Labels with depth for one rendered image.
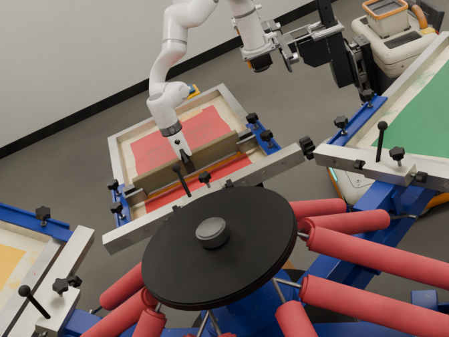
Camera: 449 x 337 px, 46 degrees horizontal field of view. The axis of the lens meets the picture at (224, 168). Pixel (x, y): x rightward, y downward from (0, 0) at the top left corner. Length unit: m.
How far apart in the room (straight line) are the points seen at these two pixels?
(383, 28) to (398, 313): 1.72
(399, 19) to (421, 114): 0.78
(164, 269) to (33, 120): 4.82
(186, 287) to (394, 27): 1.83
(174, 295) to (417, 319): 0.41
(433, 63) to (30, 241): 1.52
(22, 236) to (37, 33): 3.94
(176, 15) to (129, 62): 3.75
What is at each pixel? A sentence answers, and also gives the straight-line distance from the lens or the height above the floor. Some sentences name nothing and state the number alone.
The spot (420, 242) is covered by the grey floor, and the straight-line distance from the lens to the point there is 2.73.
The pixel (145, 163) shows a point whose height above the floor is 0.96.
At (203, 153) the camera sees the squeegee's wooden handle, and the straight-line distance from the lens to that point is 1.84.
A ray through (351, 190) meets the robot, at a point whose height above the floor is 0.28.
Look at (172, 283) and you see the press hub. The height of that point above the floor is 1.32.
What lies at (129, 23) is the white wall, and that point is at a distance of 5.45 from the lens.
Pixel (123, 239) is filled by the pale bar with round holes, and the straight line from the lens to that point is 1.67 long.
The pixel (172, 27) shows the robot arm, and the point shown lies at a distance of 1.82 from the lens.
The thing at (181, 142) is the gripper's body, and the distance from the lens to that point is 1.77.
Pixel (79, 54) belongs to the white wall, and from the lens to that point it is 5.50.
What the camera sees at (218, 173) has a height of 0.96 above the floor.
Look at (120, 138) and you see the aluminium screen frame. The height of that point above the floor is 0.98.
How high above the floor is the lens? 1.93
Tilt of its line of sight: 31 degrees down
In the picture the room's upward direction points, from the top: 24 degrees counter-clockwise
